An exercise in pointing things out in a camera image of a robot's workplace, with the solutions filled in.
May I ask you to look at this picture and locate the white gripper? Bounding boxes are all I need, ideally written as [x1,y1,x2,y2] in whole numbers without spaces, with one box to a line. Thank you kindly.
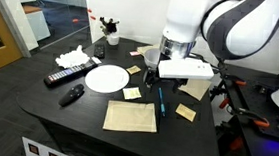
[143,54,216,97]

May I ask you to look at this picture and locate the blue marker pen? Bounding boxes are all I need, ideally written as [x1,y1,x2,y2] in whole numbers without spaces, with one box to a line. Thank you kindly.
[157,87,168,118]

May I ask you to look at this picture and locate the small tan paper packet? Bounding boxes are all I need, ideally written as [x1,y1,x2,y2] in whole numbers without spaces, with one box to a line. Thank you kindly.
[125,64,142,76]

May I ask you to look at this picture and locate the square brown paper napkin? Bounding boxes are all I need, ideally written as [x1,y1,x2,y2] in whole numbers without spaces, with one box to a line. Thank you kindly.
[177,77,213,103]

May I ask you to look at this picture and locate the pale yellow paper packet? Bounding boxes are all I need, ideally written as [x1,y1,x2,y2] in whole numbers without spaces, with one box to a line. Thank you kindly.
[121,86,144,102]

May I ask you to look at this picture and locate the tan napkin right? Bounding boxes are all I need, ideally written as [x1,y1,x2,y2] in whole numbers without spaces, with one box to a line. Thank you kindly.
[135,42,161,58]

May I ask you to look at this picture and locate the yellow sugar packet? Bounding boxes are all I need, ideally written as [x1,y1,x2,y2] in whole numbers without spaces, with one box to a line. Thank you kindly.
[174,103,198,124]

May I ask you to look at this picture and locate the pink and white packet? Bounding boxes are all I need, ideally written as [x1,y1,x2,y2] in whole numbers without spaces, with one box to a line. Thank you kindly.
[128,50,142,58]

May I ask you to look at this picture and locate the large tan paper napkin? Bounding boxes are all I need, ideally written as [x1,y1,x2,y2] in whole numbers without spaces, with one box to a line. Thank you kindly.
[101,99,159,136]

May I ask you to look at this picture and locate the large white round plate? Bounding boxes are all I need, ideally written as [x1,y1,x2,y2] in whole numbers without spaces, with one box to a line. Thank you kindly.
[83,62,131,96]

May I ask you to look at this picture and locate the cup with black utensils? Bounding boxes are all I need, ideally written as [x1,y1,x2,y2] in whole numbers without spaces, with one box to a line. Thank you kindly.
[69,7,123,47]

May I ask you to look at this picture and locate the small white paper packet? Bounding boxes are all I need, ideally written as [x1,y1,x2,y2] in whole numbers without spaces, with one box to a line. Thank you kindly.
[89,56,103,65]

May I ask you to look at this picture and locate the short black remote control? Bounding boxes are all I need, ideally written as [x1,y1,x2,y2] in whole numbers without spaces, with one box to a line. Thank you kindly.
[93,43,107,60]

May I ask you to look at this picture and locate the curved black pointer remote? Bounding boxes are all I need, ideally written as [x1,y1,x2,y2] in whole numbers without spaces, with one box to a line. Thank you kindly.
[58,82,86,110]

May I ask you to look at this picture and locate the crumpled white tissue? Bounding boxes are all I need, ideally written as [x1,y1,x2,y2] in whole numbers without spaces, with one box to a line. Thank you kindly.
[54,42,92,71]

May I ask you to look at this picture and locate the long black TV remote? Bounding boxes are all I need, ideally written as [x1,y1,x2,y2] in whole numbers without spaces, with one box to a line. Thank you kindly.
[43,56,99,92]

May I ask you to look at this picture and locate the black perforated mounting board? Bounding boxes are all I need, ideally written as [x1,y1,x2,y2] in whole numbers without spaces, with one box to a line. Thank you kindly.
[209,62,279,156]

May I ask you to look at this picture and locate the white cabinet wooden top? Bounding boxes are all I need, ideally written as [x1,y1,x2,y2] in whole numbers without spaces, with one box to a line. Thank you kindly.
[18,3,54,44]

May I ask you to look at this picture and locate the checkered calibration board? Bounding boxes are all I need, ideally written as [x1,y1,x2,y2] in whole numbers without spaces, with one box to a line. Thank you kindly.
[20,136,88,156]

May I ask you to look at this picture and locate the black clamp orange handle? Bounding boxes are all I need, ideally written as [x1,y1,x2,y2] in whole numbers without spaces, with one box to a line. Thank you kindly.
[234,107,272,129]
[223,74,248,87]

